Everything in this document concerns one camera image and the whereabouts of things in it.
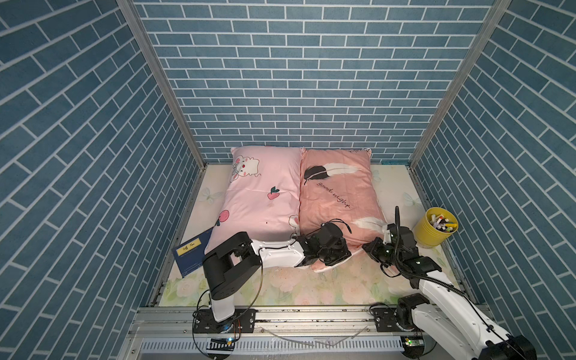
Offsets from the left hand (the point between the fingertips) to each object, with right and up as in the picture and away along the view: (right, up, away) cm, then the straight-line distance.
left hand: (360, 259), depth 79 cm
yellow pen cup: (+26, +7, +4) cm, 27 cm away
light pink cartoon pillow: (-38, +20, +15) cm, 45 cm away
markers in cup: (+34, +11, +7) cm, 36 cm away
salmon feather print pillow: (-3, +26, +23) cm, 35 cm away
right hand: (+2, +3, +5) cm, 6 cm away
